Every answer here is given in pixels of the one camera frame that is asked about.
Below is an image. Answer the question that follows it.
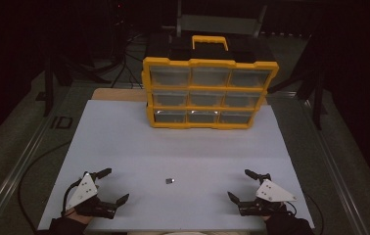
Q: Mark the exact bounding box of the yellow black drawer organizer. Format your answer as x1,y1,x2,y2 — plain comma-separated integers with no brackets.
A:
141,33,280,130

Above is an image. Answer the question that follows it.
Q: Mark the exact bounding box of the aluminium floor rail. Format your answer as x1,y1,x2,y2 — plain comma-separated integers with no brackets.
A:
0,86,76,235
299,97,370,235

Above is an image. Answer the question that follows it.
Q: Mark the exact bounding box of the grey metal frame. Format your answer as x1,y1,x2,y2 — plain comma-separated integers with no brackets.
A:
175,0,268,38

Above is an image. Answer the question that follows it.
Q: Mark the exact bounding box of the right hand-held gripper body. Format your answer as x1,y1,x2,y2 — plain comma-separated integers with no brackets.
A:
237,174,299,217

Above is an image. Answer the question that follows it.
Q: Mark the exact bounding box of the grid of clear drawers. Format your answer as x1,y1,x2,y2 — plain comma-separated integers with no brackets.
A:
149,66,272,124

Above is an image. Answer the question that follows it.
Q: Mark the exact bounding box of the black floor cable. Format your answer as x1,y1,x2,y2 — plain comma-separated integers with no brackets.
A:
17,140,71,229

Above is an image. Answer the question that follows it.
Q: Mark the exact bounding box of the person's left hand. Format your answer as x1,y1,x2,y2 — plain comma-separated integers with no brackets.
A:
63,210,93,225

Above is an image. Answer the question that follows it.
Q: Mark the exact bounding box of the black metal stand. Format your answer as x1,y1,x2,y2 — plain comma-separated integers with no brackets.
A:
267,32,329,131
42,53,113,118

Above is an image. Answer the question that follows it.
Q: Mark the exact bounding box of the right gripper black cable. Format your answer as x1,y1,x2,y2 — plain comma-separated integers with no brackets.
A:
285,193,325,235

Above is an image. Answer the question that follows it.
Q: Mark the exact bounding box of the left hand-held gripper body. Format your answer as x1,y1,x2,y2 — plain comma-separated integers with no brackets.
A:
64,171,118,220

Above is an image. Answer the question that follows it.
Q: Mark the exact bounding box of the person's right hand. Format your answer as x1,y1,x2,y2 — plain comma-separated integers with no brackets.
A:
260,204,289,222

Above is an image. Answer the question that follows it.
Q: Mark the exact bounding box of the clear plastic drawer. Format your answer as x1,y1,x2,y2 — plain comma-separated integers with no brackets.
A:
154,110,187,124

